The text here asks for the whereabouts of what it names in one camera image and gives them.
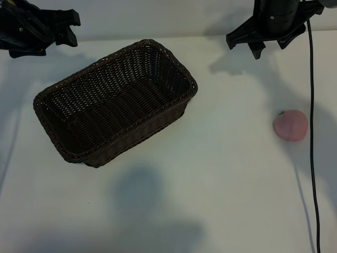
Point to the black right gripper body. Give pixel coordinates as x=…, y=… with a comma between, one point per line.
x=279, y=15

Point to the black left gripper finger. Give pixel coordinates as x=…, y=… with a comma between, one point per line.
x=69, y=18
x=67, y=37

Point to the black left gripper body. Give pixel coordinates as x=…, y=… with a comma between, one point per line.
x=18, y=39

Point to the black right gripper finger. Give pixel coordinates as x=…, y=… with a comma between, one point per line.
x=257, y=50
x=245, y=34

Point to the pink peach with green leaf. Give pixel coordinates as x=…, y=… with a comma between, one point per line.
x=291, y=126

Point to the dark brown woven wicker basket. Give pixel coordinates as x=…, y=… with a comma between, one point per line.
x=116, y=105

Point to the grey and black right arm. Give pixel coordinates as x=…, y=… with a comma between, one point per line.
x=329, y=2

